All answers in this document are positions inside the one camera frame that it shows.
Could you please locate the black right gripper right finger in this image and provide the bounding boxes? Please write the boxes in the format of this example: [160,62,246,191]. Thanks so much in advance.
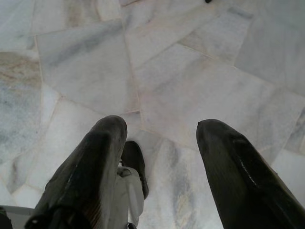
[196,118,305,229]

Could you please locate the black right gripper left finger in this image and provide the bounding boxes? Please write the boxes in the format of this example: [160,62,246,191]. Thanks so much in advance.
[23,114,128,229]

